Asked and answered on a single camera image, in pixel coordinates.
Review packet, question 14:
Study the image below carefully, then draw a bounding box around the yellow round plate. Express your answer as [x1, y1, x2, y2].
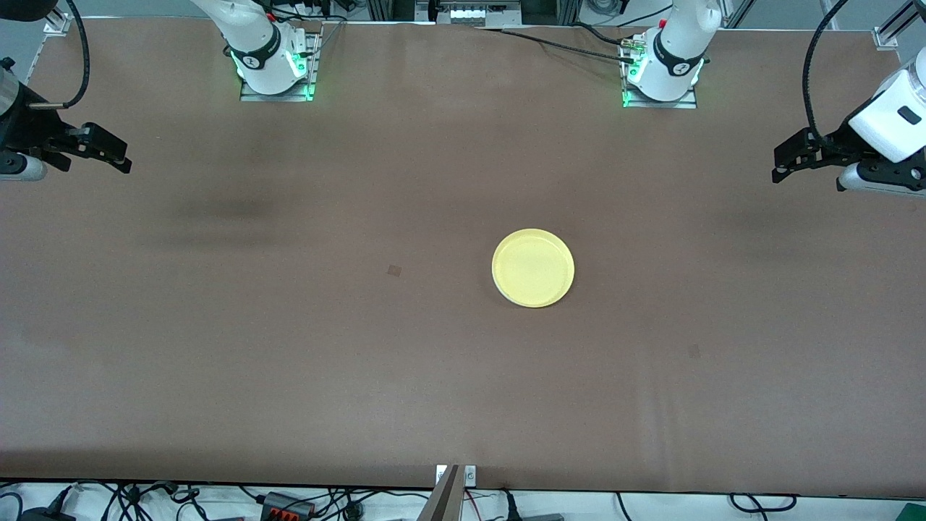
[491, 229, 576, 309]

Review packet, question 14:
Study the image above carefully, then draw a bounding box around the white connector block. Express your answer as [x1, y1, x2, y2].
[449, 0, 523, 27]

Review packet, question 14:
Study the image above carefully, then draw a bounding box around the black orange power strip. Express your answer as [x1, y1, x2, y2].
[260, 491, 316, 521]

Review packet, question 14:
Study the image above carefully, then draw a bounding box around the brown table cloth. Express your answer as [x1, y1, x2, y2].
[0, 16, 926, 500]

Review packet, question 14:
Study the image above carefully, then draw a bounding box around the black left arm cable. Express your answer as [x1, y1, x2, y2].
[801, 0, 849, 140]

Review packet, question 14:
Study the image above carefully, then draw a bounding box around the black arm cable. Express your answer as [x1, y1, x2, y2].
[33, 0, 90, 110]
[801, 0, 849, 140]

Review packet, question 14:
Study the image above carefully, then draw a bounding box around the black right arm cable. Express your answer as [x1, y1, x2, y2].
[33, 0, 90, 110]

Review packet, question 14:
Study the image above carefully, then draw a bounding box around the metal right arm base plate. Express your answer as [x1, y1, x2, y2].
[240, 33, 320, 102]

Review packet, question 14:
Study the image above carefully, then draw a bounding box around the long black table cable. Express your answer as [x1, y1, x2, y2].
[474, 25, 639, 66]

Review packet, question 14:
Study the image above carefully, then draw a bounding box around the black looped floor cable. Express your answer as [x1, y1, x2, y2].
[729, 493, 798, 514]

